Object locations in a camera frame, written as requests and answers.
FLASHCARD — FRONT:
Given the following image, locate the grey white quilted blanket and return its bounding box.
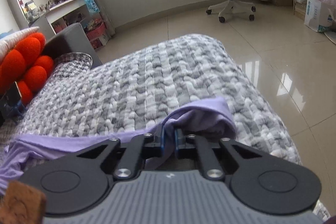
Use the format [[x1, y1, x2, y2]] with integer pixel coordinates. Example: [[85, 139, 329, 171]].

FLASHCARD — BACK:
[[1, 34, 301, 164]]

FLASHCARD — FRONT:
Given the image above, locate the lavender purple garment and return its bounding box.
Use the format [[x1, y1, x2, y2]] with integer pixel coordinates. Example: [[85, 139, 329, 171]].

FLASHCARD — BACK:
[[1, 97, 237, 194]]

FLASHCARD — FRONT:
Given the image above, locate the white blue paper bag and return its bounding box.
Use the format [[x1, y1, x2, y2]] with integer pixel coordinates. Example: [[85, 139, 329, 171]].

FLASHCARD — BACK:
[[304, 0, 335, 33]]

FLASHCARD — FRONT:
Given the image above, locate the orange red plush cushion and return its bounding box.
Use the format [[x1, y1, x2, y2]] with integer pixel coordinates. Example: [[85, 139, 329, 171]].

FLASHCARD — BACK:
[[1, 32, 54, 106]]

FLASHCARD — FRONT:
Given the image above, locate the brown furry patch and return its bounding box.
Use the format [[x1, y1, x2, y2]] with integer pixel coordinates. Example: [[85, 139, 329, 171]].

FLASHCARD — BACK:
[[1, 181, 47, 224]]

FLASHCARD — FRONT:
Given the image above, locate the dark grey sofa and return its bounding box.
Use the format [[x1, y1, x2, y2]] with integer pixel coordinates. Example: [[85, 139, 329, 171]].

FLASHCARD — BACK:
[[42, 23, 102, 68]]

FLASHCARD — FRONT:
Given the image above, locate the white pillow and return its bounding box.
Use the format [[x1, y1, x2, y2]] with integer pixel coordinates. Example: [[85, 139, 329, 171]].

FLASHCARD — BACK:
[[1, 27, 39, 52]]

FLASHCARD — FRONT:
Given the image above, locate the smartphone on stand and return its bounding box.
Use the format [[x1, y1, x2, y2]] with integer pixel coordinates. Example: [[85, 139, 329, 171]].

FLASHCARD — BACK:
[[0, 81, 22, 113]]

